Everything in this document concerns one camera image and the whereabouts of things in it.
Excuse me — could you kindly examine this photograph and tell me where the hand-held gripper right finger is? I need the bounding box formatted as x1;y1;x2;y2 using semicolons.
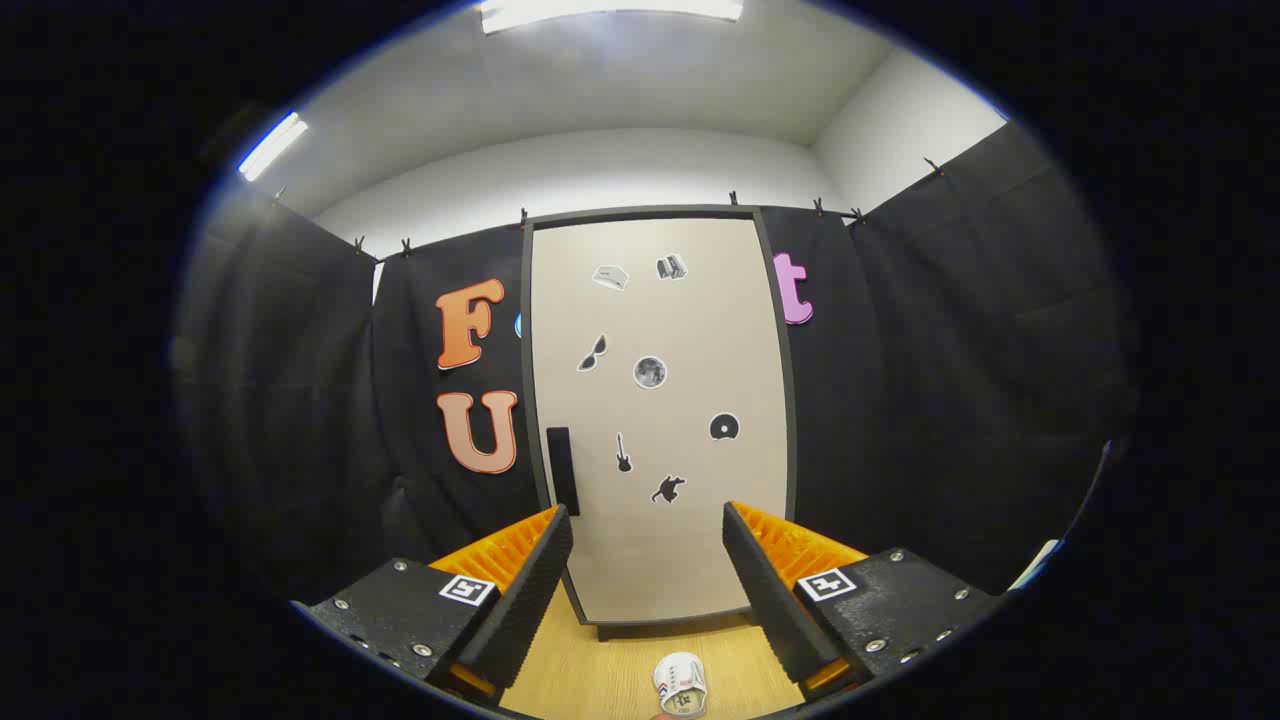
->
722;500;1004;701

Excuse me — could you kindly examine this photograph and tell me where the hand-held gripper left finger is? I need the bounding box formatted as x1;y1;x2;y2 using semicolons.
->
290;503;575;706

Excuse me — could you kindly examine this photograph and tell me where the white shoe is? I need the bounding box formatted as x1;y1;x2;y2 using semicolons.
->
653;652;709;717

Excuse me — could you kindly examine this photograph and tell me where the dark grey shoe cabinet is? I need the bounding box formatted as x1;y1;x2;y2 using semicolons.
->
519;204;799;642

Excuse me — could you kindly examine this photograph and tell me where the black backdrop cloth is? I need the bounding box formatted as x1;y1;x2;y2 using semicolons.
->
175;120;1136;601

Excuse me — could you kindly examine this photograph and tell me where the white flat panel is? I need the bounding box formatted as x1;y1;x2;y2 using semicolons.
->
1008;538;1061;593

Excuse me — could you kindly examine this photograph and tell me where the narrow ceiling light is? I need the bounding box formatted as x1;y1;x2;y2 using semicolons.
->
237;110;309;183

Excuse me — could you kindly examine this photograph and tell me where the long ceiling light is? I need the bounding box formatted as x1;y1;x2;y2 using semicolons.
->
480;0;746;36

